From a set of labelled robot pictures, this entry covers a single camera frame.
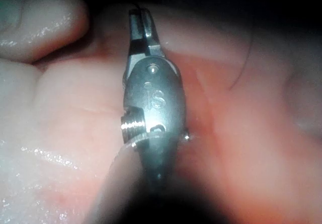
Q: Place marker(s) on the right arm needle driver jaw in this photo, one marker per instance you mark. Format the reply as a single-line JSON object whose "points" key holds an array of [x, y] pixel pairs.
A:
{"points": [[152, 37], [137, 32]]}

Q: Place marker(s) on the right arm needle driver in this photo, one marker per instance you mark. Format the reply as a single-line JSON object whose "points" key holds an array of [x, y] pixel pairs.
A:
{"points": [[156, 98]]}

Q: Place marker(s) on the tissue pad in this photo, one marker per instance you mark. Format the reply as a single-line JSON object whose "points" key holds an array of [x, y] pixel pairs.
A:
{"points": [[251, 133]]}

